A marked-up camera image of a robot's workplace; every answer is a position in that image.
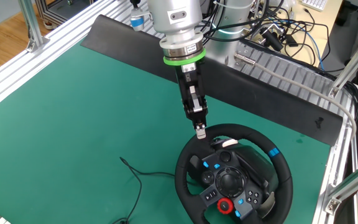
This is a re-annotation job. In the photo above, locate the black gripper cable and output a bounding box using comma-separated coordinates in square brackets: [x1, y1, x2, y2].
[202, 0, 287, 43]

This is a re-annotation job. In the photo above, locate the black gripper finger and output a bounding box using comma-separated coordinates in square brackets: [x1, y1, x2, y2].
[183, 86, 209, 140]

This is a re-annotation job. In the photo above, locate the thin black USB cable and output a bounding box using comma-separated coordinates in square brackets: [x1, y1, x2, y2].
[112, 156, 198, 224]

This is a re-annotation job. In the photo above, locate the blue cable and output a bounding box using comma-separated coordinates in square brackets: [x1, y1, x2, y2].
[303, 27, 326, 71]

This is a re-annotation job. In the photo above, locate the black frame cart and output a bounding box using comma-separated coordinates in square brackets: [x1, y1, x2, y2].
[35, 0, 96, 26]

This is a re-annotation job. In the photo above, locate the black Logitech wheel base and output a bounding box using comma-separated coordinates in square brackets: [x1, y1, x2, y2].
[191, 136, 276, 218]

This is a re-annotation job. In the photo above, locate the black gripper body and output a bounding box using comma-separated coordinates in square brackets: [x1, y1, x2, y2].
[175, 63, 209, 108]

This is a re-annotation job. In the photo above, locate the green table mat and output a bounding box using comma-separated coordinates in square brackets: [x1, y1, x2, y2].
[0, 40, 332, 224]

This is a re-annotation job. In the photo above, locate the black foam strip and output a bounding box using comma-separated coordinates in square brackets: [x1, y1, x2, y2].
[80, 14, 344, 147]

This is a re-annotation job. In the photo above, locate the aluminium frame post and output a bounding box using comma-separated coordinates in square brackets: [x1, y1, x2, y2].
[323, 161, 358, 215]
[17, 0, 50, 53]
[328, 23, 358, 99]

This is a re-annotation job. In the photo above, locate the beige desk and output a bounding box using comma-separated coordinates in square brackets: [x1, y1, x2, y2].
[290, 0, 344, 68]

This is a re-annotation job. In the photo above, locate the grey cable with metal plug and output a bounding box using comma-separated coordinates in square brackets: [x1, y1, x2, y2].
[234, 52, 357, 141]

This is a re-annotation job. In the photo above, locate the white keyboard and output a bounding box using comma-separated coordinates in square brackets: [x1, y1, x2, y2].
[301, 0, 329, 12]

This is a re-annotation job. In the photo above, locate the aluminium table frame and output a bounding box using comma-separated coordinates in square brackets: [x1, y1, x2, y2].
[0, 0, 358, 224]

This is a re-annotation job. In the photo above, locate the black racing steering wheel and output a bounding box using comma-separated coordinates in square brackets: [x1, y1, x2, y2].
[175, 123, 294, 224]

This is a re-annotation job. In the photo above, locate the black cylindrical plug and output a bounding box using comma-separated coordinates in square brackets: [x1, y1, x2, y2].
[259, 26, 284, 52]

